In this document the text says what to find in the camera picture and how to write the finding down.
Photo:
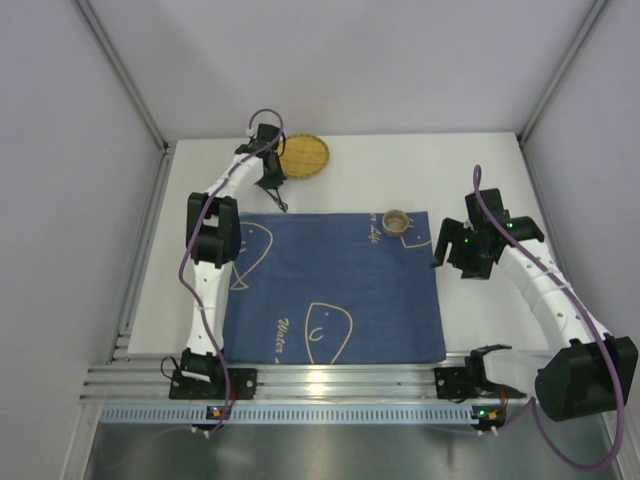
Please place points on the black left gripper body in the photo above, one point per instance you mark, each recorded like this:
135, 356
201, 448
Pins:
272, 181

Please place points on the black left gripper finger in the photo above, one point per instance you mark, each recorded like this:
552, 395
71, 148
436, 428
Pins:
278, 176
266, 182

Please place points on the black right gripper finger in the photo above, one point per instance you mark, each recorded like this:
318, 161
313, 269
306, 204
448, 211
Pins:
480, 271
448, 231

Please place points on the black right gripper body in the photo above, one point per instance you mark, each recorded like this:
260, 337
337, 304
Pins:
454, 245

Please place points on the blue metallic spoon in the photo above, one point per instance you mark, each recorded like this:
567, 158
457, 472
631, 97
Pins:
276, 197

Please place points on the speckled ceramic cup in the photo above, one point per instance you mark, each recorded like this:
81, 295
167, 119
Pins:
396, 223

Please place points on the blue cloth placemat with fish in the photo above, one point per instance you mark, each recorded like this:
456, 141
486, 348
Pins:
333, 289

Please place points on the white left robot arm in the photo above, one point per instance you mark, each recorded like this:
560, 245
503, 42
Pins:
213, 234

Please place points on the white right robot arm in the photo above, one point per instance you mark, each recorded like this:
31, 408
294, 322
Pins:
587, 370

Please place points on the round yellow woven coaster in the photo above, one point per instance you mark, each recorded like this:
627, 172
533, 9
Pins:
303, 156

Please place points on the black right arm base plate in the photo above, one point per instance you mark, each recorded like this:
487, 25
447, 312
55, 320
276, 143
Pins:
460, 383

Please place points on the left aluminium corner post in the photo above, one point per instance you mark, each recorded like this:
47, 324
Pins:
101, 37

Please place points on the aluminium corner post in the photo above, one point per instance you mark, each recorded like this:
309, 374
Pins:
578, 41
101, 37

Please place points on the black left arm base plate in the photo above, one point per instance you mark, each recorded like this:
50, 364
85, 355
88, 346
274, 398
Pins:
199, 377

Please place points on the aluminium front rail frame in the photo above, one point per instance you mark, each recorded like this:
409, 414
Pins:
141, 378

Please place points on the right aluminium corner post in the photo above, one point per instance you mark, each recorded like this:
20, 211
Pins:
578, 41

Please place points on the perforated grey cable duct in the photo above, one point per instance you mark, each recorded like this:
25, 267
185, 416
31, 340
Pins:
301, 414

